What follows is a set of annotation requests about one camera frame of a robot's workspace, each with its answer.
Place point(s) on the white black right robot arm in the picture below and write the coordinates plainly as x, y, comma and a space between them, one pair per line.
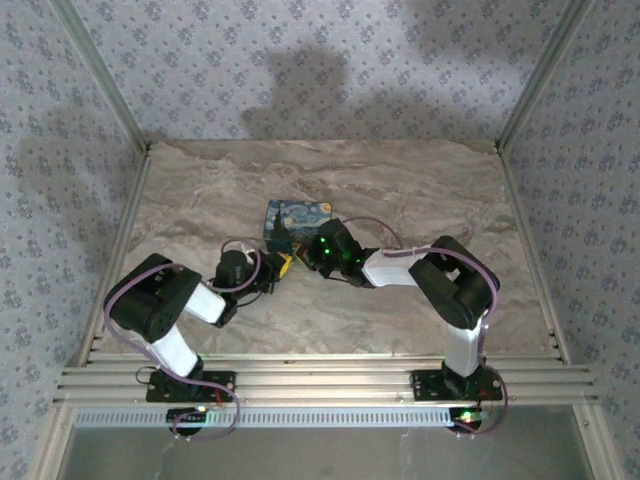
390, 270

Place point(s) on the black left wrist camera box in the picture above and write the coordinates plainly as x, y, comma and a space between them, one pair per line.
231, 270

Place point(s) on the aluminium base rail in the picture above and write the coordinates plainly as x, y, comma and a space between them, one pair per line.
325, 380

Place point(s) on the controller board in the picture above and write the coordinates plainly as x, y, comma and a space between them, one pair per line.
187, 415
467, 417

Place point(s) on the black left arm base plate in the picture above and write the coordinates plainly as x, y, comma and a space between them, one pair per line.
220, 385

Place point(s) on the right controller board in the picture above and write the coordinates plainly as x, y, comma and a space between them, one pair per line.
467, 417

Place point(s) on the aluminium table side rail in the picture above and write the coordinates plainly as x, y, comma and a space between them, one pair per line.
532, 260
127, 215

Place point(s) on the left controller board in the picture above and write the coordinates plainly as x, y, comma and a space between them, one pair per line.
187, 415

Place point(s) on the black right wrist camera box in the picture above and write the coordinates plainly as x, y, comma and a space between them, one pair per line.
334, 231

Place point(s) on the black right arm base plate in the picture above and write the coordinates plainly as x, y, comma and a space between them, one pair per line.
425, 385

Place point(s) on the aluminium corner post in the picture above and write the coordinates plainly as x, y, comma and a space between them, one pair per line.
100, 75
545, 75

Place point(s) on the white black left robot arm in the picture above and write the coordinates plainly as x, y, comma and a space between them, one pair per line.
170, 350

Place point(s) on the starry night print tin box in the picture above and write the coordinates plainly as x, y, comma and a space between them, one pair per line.
295, 220

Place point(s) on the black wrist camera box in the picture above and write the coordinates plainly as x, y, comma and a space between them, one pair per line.
231, 270
334, 231

